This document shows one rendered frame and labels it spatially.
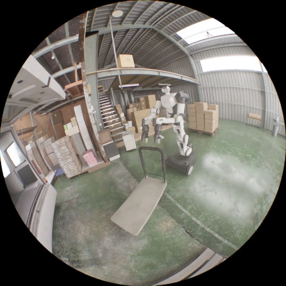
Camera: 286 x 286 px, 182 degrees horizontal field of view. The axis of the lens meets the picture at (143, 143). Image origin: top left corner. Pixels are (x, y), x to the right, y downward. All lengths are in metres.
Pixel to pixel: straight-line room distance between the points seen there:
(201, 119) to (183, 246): 3.48
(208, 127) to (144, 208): 3.19
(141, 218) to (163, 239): 0.39
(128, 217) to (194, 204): 0.88
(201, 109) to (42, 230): 4.64
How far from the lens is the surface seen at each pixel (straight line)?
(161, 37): 8.17
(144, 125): 1.12
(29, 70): 0.69
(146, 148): 1.09
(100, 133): 2.39
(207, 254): 1.22
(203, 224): 1.35
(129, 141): 2.69
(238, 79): 7.80
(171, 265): 1.27
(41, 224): 1.59
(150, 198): 1.22
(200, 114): 3.56
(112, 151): 2.56
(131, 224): 1.12
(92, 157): 2.57
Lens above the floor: 1.24
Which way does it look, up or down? 23 degrees down
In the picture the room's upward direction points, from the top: 12 degrees counter-clockwise
